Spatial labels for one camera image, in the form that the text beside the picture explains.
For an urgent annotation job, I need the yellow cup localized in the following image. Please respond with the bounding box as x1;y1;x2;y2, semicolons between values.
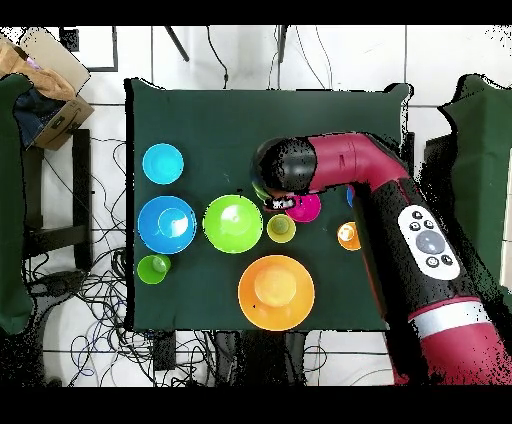
266;213;298;244

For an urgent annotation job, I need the pink bowl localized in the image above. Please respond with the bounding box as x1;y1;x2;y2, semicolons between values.
284;192;322;224

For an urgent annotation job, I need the green bowl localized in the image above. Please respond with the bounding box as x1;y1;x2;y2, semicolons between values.
202;194;264;255

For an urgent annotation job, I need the orange cup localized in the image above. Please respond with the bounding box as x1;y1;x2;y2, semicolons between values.
336;221;362;252

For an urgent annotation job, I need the large yellow-orange bowl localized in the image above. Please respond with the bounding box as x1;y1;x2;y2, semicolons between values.
237;254;316;332

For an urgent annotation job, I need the dark green tablecloth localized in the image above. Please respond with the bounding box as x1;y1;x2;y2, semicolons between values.
124;77;413;333

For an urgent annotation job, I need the small light blue bowl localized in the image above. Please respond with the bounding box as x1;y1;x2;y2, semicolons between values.
141;142;186;186

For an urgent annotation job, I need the large blue bowl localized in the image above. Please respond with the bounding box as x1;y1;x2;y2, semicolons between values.
136;194;197;256

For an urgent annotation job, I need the green cup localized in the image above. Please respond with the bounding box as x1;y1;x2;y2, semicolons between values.
136;253;173;286

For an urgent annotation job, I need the black tripod leg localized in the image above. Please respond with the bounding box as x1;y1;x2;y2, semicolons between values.
276;25;289;64
163;25;191;63

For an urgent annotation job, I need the black power strip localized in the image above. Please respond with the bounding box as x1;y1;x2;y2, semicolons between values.
152;330;177;371

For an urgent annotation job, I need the dark green side cloth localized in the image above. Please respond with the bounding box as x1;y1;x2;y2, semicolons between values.
0;73;35;335
437;73;512;313

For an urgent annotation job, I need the black chair base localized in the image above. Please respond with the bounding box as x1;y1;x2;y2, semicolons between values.
27;269;87;305

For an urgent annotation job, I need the cardboard box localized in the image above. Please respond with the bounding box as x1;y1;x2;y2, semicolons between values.
0;26;96;152

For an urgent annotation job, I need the dark blue cloth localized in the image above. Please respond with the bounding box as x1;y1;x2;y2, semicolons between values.
13;88;67;148

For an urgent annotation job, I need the brown cloth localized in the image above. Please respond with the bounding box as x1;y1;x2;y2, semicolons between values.
0;41;77;101

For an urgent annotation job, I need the tangle of floor cables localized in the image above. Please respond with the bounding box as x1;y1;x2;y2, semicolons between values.
23;135;217;387

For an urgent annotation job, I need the black stool frame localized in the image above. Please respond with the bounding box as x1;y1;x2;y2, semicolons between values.
21;128;93;273

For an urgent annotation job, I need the black metal frame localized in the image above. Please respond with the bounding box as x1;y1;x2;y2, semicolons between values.
58;25;120;73

